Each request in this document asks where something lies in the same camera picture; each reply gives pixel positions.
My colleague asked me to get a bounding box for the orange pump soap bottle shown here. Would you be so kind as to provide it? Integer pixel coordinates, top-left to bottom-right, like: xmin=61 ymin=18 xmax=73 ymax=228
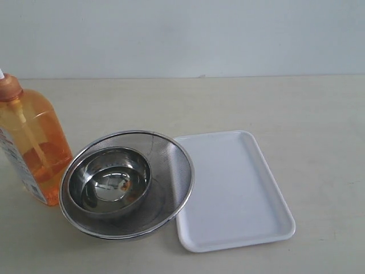
xmin=1 ymin=72 xmax=72 ymax=206

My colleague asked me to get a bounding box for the white rectangular plastic tray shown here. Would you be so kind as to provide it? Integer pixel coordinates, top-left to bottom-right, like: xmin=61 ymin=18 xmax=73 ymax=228
xmin=177 ymin=130 xmax=295 ymax=253

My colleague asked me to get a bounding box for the small stainless steel bowl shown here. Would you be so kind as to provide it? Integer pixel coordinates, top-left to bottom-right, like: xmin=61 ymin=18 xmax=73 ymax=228
xmin=66 ymin=146 xmax=152 ymax=220

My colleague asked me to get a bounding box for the steel mesh colander basket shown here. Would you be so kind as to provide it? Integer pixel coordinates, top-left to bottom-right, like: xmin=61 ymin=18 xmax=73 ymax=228
xmin=59 ymin=130 xmax=194 ymax=240

